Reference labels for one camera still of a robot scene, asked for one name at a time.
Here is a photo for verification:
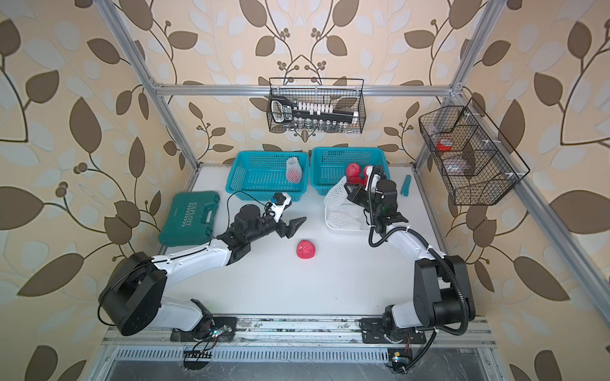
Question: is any right teal plastic basket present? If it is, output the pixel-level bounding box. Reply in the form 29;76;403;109
310;147;390;195

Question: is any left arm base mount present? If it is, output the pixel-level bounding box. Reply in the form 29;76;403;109
170;298;238;343

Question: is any white foam net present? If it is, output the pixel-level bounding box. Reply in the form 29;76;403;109
324;176;350;210
327;204;373;232

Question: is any row of glass vials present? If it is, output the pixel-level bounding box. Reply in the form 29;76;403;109
287;119;362;134

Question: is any left teal plastic basket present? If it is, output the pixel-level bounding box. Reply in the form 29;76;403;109
226;151;309;203

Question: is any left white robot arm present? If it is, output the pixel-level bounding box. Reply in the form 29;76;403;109
98;204;307;340

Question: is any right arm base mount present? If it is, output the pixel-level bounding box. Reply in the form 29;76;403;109
358;314;427;345

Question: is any back black wire basket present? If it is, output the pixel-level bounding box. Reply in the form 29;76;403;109
266;76;366;137

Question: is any teal plastic basket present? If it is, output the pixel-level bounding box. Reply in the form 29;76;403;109
310;147;390;195
226;151;309;203

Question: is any green plastic tool case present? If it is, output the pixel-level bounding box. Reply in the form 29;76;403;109
159;190;220;247

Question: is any black white tool set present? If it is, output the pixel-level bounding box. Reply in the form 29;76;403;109
268;97;360;124

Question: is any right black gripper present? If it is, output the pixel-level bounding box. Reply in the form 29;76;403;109
346;182;382;217

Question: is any red tape roll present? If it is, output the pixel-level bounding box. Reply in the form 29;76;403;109
436;138;454;152

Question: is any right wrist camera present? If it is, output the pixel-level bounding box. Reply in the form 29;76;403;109
367;173;383;194

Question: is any white plastic tub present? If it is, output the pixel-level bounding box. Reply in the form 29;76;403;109
325;197;377;233

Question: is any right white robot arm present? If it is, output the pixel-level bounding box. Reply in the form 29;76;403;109
345;176;476;341

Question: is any side black wire basket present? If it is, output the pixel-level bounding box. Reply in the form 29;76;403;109
419;98;530;206

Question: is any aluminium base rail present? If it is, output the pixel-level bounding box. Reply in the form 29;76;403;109
103;314;497;349

